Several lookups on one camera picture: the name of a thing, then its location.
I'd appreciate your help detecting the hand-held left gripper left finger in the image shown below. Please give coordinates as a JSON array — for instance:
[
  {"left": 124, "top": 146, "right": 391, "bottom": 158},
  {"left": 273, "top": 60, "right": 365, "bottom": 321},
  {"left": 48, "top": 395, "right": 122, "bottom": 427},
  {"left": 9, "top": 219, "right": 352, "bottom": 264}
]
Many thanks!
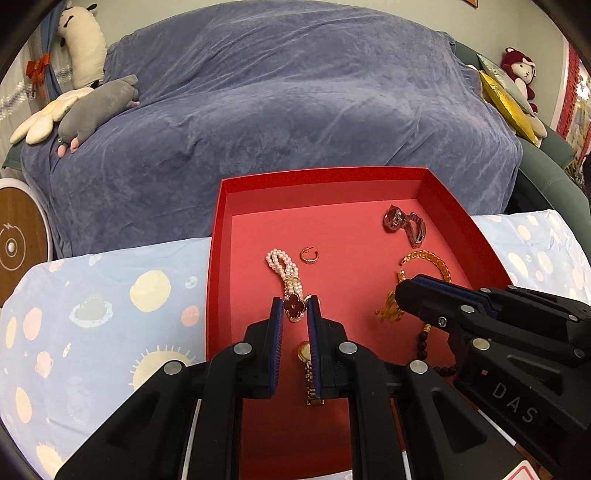
[{"left": 55, "top": 295, "right": 284, "bottom": 480}]

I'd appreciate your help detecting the blue planet print tablecloth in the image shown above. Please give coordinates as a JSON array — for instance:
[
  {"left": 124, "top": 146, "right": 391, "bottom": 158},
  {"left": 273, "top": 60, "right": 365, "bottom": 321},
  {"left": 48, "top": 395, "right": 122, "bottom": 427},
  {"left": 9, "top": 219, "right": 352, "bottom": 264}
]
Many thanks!
[{"left": 0, "top": 210, "right": 591, "bottom": 480}]

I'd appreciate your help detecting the gold chain-link bangle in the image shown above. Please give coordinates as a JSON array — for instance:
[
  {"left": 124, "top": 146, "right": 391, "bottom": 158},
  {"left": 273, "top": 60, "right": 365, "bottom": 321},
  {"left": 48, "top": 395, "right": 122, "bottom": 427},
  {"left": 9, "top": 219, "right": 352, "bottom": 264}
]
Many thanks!
[{"left": 399, "top": 250, "right": 451, "bottom": 282}]

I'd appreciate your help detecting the grey plush toy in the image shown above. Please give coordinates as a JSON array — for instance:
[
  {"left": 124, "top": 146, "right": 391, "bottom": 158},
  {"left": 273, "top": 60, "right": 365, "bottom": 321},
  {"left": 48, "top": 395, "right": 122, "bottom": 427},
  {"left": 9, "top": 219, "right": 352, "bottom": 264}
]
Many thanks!
[{"left": 56, "top": 75, "right": 140, "bottom": 155}]

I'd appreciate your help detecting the black bead bracelet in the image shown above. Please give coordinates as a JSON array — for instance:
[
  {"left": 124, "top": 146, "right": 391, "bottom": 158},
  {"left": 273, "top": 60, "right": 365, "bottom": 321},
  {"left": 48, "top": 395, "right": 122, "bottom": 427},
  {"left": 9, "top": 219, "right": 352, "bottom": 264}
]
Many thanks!
[{"left": 418, "top": 323, "right": 458, "bottom": 377}]

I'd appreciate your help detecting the green sofa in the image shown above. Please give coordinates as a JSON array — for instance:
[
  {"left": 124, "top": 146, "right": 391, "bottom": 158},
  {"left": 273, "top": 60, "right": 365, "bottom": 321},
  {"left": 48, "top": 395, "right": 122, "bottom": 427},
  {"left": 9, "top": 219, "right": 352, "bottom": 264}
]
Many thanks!
[{"left": 455, "top": 41, "right": 591, "bottom": 215}]

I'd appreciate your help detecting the pearl bracelet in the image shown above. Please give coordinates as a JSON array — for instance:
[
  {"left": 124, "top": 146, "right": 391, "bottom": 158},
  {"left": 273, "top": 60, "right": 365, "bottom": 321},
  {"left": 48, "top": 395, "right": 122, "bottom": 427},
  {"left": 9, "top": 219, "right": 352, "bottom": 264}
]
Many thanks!
[{"left": 265, "top": 249, "right": 305, "bottom": 301}]

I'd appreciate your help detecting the round wooden-top white device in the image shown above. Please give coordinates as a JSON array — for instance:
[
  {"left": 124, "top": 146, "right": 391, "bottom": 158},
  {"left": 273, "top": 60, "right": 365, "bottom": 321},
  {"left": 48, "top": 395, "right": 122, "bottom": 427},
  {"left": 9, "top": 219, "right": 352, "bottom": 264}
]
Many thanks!
[{"left": 0, "top": 178, "right": 51, "bottom": 308}]

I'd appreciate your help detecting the silver wristwatch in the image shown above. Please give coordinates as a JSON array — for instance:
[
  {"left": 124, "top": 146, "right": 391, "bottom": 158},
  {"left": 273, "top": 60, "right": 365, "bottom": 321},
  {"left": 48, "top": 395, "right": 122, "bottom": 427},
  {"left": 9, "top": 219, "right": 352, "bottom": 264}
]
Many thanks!
[{"left": 382, "top": 205, "right": 426, "bottom": 247}]

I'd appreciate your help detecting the gold bead chain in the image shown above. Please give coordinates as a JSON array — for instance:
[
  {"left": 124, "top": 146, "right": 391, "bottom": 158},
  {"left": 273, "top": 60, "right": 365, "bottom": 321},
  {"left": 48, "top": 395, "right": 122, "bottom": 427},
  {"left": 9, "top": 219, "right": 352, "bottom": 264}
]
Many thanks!
[{"left": 375, "top": 291, "right": 406, "bottom": 324}]

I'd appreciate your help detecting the white plush toy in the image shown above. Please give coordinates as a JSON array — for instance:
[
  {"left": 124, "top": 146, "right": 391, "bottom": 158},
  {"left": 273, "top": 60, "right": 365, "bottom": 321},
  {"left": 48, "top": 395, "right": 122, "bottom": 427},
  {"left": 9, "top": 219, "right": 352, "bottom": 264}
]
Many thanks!
[{"left": 58, "top": 2, "right": 108, "bottom": 88}]

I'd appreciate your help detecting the red plush doll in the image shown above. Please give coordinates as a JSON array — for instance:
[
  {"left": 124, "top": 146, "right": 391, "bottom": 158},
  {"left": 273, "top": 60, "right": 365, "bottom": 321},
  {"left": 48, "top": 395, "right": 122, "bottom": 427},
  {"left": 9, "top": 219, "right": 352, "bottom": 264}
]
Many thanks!
[{"left": 501, "top": 46, "right": 539, "bottom": 114}]

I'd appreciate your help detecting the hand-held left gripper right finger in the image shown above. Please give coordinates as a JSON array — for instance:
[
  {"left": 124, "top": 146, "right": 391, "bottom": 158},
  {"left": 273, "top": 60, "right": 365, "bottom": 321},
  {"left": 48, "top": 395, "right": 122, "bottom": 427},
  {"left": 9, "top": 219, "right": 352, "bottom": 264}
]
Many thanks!
[{"left": 307, "top": 295, "right": 527, "bottom": 480}]

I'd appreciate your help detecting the red clover gold ring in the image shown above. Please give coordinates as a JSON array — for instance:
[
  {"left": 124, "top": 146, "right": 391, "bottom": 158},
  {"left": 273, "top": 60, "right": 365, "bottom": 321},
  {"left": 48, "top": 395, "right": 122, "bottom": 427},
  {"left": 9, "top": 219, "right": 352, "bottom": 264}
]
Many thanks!
[{"left": 283, "top": 295, "right": 308, "bottom": 322}]

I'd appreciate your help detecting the red cardboard box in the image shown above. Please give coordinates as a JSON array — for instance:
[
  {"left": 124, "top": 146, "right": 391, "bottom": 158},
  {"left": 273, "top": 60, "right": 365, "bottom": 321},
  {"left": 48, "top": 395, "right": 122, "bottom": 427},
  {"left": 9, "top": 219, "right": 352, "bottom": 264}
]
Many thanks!
[{"left": 204, "top": 167, "right": 515, "bottom": 480}]

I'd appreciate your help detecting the gold cushion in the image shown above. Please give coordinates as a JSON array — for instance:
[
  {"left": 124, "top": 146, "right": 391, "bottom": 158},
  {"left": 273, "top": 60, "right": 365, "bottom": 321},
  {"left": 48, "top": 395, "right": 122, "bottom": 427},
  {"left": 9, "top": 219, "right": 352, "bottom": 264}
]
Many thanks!
[{"left": 478, "top": 69, "right": 541, "bottom": 147}]

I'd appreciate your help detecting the blue velvet blanket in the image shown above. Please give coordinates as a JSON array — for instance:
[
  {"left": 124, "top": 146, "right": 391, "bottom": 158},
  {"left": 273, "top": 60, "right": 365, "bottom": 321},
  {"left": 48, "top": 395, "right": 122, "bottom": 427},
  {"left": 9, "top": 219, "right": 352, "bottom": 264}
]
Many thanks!
[{"left": 23, "top": 0, "right": 522, "bottom": 257}]

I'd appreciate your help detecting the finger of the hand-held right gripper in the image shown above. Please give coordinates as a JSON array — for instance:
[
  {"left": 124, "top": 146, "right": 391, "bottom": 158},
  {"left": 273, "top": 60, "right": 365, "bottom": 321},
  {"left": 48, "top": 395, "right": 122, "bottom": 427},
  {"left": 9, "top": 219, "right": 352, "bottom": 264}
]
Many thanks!
[
  {"left": 416, "top": 274, "right": 591, "bottom": 334},
  {"left": 394, "top": 276, "right": 583, "bottom": 366}
]

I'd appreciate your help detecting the red ribbon bow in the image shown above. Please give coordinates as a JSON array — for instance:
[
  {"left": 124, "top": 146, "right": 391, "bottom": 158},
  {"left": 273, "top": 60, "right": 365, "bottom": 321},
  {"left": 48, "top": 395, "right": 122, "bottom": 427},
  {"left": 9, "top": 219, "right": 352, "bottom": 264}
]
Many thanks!
[{"left": 25, "top": 53, "right": 51, "bottom": 97}]

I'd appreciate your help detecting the white curtain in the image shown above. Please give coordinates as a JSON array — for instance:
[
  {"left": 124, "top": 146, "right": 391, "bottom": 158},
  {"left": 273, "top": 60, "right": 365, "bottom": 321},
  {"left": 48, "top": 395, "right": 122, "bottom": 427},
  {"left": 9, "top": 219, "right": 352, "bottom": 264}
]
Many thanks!
[{"left": 0, "top": 60, "right": 47, "bottom": 116}]

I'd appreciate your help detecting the cream flower cushion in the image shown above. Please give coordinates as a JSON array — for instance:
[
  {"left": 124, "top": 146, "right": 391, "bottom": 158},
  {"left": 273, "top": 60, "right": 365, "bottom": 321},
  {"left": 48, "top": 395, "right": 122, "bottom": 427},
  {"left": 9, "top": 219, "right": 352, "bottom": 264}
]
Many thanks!
[{"left": 9, "top": 87, "right": 95, "bottom": 145}]

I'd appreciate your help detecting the gold wristwatch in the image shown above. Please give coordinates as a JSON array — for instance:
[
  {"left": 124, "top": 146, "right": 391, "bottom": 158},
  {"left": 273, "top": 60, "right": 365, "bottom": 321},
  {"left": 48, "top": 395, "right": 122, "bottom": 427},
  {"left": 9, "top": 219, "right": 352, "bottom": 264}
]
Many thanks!
[{"left": 297, "top": 340, "right": 324, "bottom": 407}]

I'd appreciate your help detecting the grey cushion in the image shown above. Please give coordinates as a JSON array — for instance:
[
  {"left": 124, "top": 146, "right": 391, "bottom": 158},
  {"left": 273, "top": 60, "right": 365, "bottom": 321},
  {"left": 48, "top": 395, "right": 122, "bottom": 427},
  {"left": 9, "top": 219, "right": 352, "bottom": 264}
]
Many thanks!
[{"left": 475, "top": 53, "right": 534, "bottom": 114}]

